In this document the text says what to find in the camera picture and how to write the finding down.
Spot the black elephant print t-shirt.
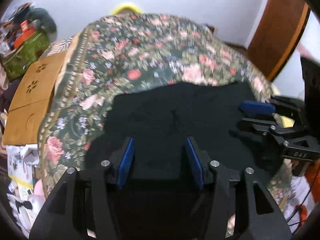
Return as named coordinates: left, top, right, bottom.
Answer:
left=85, top=81, right=276, bottom=240

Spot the orange sleeve right forearm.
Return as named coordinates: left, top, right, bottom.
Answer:
left=298, top=161, right=319, bottom=227

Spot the brown wooden door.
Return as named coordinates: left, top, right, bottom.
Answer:
left=247, top=0, right=310, bottom=81

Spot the floral bed quilt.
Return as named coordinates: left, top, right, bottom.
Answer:
left=37, top=13, right=288, bottom=205

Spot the wooden lap desk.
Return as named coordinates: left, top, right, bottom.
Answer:
left=3, top=51, right=66, bottom=146

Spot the green fabric storage bin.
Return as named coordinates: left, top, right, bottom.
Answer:
left=1, top=30, right=49, bottom=81

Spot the orange red box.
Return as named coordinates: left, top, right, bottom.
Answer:
left=14, top=20, right=35, bottom=49

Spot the grey plush toy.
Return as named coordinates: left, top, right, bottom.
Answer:
left=25, top=8, right=57, bottom=33

